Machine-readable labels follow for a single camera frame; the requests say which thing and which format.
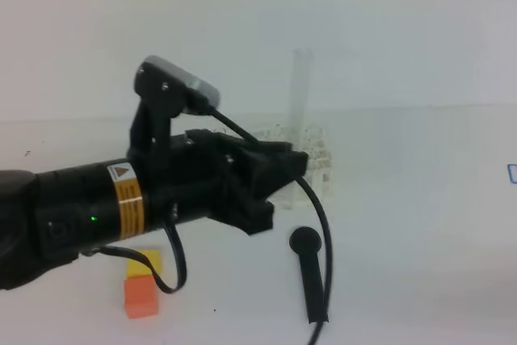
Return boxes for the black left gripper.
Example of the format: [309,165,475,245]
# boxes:
[137,129,309,236]

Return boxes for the clear glass test tube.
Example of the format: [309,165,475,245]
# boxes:
[282,48,314,211]

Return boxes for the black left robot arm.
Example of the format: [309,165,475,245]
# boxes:
[1,129,308,290]

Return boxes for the white plastic test tube rack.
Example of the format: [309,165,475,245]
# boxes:
[252,124,332,202]

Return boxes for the black round-headed scoop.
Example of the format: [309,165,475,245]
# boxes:
[289,226,328,323]

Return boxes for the yellow foam cube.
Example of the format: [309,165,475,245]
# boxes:
[126,249,162,278]

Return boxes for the orange foam cube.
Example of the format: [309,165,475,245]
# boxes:
[124,275,158,319]

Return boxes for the black left camera cable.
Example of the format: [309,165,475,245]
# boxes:
[82,108,334,345]

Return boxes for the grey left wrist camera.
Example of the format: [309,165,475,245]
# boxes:
[134,56,221,118]

